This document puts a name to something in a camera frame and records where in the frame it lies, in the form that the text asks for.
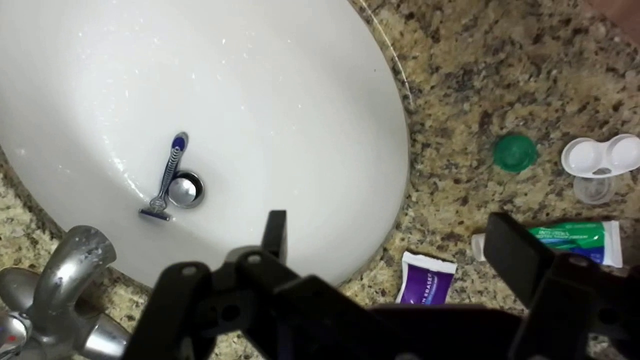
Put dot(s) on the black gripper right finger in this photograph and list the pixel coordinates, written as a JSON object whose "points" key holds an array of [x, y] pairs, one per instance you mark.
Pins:
{"points": [[568, 296]]}

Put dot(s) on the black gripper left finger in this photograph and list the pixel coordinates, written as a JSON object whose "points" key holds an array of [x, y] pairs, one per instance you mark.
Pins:
{"points": [[255, 292]]}

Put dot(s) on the green toothpaste tube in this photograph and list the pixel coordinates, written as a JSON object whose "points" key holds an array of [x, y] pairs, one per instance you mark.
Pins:
{"points": [[573, 241]]}

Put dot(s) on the blue razor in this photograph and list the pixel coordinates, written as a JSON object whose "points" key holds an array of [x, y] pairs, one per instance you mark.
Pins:
{"points": [[157, 207]]}

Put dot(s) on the white contact lens case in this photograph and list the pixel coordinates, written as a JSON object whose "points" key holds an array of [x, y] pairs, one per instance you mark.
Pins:
{"points": [[595, 164]]}

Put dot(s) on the green contact lens cap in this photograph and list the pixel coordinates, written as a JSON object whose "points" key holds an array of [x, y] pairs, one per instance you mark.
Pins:
{"points": [[514, 153]]}

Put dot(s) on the white oval sink basin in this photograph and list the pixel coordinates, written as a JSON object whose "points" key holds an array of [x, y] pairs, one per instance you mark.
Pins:
{"points": [[288, 104]]}

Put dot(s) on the chrome sink faucet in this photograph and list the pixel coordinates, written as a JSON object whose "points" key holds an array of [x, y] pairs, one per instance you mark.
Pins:
{"points": [[44, 314]]}

